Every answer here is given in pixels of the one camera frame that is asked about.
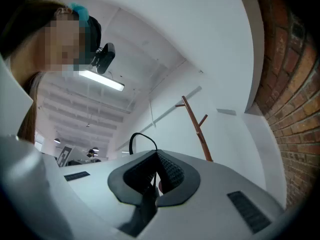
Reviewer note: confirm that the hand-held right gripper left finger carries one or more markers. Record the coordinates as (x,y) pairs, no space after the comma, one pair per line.
(87,196)

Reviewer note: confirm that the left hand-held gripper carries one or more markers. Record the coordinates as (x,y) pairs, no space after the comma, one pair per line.
(64,156)

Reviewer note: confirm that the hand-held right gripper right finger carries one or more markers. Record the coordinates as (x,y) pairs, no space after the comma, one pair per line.
(212,184)

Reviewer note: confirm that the brown wooden coat rack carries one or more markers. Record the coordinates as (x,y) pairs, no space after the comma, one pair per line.
(195,124)

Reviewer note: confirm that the black folding umbrella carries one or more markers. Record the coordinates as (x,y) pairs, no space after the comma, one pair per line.
(138,133)

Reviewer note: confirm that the round pendant lamp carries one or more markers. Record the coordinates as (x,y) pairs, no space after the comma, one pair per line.
(57,140)
(96,149)

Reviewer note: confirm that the person's white top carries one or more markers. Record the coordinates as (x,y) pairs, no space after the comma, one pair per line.
(12,104)

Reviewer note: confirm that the long ceiling light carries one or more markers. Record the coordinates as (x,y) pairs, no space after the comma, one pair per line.
(102,80)

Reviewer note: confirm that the person's head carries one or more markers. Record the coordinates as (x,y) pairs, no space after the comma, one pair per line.
(57,46)

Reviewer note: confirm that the white wall conduit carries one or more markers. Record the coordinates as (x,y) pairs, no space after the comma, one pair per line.
(172,106)

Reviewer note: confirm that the black head camera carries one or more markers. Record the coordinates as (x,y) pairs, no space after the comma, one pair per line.
(106,57)

